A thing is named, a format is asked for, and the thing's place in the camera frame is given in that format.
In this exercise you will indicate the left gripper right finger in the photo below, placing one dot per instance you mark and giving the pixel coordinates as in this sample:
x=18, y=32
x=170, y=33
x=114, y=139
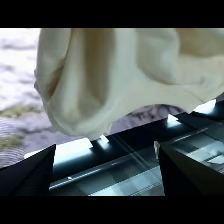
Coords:
x=190, y=173

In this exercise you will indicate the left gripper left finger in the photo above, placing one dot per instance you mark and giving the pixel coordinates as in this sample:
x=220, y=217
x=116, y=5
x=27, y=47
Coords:
x=31, y=173

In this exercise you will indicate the cream garment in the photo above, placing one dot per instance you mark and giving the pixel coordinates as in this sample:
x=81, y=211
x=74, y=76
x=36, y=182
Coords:
x=116, y=76

